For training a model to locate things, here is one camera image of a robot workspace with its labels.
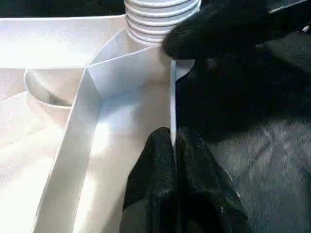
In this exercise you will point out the white plastic table top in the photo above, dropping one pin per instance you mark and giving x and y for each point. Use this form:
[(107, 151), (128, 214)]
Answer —
[(60, 121)]

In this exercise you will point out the black work mat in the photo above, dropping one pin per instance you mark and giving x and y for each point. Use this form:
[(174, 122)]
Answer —
[(267, 170)]

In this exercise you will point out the white plastic table leg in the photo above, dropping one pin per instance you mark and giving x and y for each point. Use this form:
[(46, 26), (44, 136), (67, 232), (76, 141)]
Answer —
[(158, 19)]

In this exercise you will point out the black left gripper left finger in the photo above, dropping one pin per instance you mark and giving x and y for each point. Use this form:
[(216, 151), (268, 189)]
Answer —
[(153, 184)]

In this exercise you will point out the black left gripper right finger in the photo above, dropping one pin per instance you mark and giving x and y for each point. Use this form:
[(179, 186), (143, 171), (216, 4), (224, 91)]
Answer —
[(206, 194)]

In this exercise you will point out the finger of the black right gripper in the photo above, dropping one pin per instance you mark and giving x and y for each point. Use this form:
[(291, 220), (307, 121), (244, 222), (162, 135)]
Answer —
[(206, 34)]

